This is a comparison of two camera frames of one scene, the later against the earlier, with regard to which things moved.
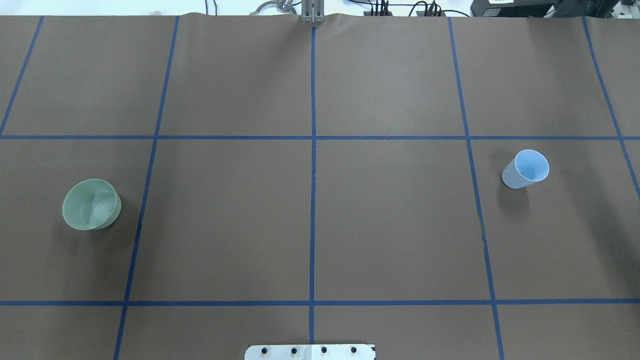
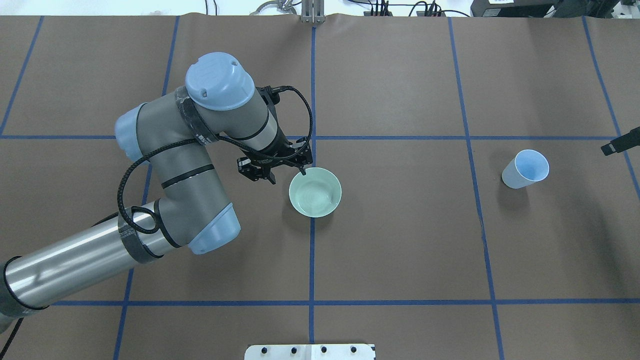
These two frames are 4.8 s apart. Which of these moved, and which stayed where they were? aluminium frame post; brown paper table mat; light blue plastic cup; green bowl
Moved: green bowl
Stayed: aluminium frame post; brown paper table mat; light blue plastic cup
